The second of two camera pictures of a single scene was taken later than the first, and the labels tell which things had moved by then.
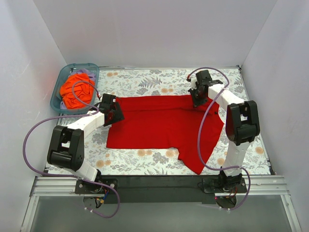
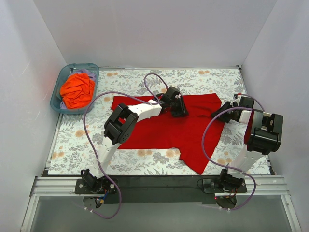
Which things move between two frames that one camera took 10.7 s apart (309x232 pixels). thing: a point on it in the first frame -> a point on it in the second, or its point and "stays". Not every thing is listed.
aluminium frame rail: [256, 185] stays
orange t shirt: [84, 91] stays
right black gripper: [197, 98] -> [223, 111]
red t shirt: [167, 121] stays
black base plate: [156, 189] stays
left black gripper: [115, 115] -> [179, 108]
